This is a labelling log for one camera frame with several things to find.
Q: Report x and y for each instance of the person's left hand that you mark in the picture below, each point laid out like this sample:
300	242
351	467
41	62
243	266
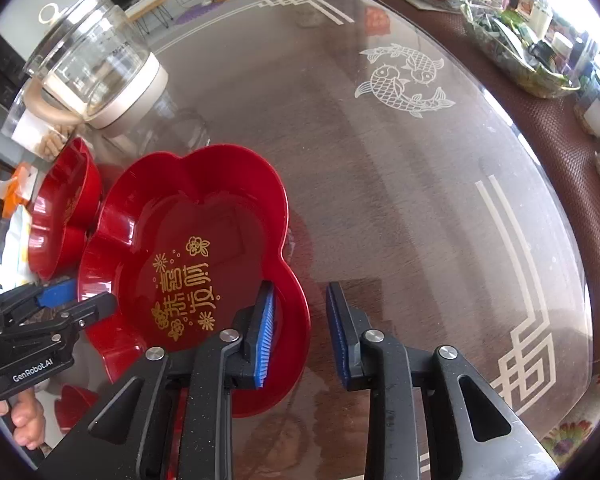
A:
27	417

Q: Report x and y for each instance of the group of bottles and jars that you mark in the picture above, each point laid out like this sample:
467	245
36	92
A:
597	100

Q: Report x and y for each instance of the orange tissue pack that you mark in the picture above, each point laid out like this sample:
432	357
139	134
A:
12	192

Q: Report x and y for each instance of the glass kettle cream base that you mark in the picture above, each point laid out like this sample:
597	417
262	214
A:
105	60

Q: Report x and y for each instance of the red flower-shaped plate gold print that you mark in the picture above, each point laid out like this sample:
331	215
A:
60	220
180	240

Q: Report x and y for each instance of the black display cabinet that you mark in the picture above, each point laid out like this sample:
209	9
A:
0	65

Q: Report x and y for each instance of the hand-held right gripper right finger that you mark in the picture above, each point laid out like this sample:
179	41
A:
337	345

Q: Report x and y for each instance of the glass tray with green items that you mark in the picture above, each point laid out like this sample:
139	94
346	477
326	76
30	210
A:
515	45

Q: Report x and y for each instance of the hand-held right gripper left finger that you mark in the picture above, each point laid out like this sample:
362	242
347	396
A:
264	340

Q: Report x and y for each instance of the purple floor mat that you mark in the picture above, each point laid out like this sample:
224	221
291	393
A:
192	12

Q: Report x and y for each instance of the clear plastic snack jar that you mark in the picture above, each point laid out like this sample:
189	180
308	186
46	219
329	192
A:
37	127

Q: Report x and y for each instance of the floral cloth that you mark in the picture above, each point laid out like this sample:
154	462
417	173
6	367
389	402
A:
580	425

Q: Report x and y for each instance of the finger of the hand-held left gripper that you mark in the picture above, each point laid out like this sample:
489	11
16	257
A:
92	307
57	293

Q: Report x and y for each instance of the wooden stool black legs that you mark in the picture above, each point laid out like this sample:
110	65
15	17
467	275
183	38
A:
147	5

